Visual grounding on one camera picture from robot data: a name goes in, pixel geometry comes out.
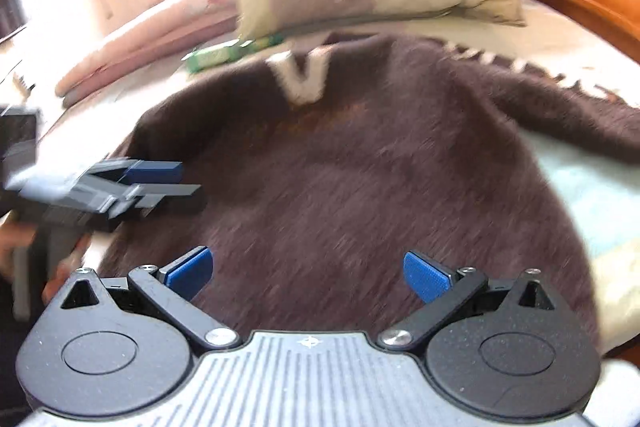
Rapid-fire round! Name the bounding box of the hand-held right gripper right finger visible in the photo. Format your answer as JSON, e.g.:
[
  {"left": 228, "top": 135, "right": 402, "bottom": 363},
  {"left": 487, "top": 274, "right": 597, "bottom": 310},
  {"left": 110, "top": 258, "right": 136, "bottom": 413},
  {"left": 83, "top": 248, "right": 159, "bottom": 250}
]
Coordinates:
[{"left": 375, "top": 251, "right": 558, "bottom": 353}]

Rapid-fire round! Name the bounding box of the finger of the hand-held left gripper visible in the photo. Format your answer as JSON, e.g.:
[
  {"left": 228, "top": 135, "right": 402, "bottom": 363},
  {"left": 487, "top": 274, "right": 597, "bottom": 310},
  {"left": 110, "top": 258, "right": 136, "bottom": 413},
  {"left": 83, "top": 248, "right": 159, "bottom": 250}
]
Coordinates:
[
  {"left": 107, "top": 184, "right": 203, "bottom": 220},
  {"left": 92, "top": 159, "right": 183, "bottom": 185}
]

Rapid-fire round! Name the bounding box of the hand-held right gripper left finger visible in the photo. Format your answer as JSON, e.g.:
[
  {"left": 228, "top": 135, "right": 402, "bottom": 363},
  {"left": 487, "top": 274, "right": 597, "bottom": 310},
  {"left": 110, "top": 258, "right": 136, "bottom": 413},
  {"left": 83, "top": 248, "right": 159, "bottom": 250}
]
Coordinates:
[{"left": 60, "top": 246, "right": 244, "bottom": 353}]

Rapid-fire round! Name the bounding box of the brown knit sweater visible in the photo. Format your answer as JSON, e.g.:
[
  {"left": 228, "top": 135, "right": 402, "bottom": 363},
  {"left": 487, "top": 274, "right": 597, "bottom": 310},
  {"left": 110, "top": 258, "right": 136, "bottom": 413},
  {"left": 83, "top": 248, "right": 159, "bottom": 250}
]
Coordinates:
[{"left": 95, "top": 32, "right": 640, "bottom": 348}]

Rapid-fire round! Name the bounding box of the person's left hand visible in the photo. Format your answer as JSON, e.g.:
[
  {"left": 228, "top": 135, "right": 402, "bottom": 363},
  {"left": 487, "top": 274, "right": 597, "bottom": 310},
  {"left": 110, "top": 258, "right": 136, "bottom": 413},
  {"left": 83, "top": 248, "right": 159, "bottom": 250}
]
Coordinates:
[{"left": 0, "top": 226, "right": 93, "bottom": 303}]

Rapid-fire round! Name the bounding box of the folded pink floral quilt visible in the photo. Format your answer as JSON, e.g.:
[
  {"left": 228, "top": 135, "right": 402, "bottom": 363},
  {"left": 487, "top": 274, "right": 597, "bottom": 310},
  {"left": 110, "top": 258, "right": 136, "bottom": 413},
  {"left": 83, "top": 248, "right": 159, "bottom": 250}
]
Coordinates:
[{"left": 55, "top": 0, "right": 241, "bottom": 108}]

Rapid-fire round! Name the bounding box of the green glass bottle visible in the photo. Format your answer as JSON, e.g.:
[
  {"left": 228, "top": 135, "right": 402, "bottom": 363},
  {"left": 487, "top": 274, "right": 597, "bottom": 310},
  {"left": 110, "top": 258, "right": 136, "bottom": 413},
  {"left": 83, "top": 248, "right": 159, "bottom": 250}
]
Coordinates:
[{"left": 182, "top": 34, "right": 286, "bottom": 75}]

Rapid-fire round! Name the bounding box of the striped bed sheet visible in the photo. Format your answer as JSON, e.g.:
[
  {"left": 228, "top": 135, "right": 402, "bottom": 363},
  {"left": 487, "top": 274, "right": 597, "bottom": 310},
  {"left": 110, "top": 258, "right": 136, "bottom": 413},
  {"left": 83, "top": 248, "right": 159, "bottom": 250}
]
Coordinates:
[{"left": 30, "top": 0, "right": 640, "bottom": 358}]

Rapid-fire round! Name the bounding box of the wall television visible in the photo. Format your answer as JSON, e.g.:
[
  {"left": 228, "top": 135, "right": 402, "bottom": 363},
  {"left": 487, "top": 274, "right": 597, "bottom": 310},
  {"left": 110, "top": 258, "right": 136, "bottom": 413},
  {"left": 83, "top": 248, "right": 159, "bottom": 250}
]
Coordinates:
[{"left": 0, "top": 0, "right": 28, "bottom": 45}]

